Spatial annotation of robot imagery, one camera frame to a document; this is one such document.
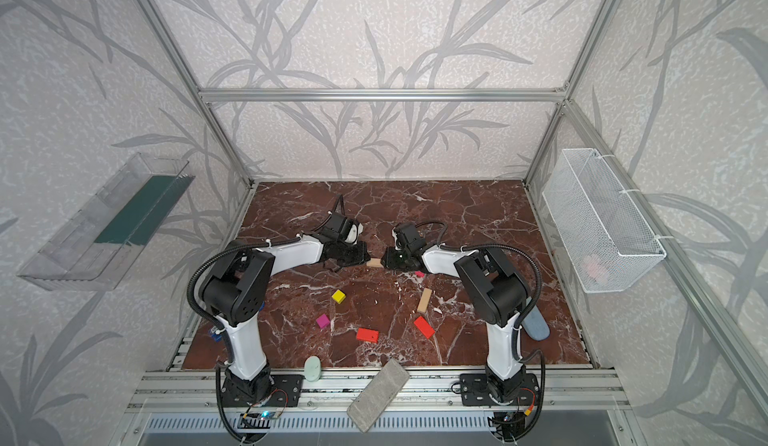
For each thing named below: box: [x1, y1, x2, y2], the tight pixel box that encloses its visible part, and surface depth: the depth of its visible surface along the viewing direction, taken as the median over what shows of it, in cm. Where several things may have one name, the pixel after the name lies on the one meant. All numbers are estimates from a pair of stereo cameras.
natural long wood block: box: [417, 288, 433, 313], surface depth 90 cm
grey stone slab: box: [346, 358, 410, 433], surface depth 72 cm
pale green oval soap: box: [304, 355, 321, 382], surface depth 77 cm
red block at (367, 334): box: [356, 328, 380, 343], surface depth 84 cm
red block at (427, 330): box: [414, 316, 436, 339], surface depth 86 cm
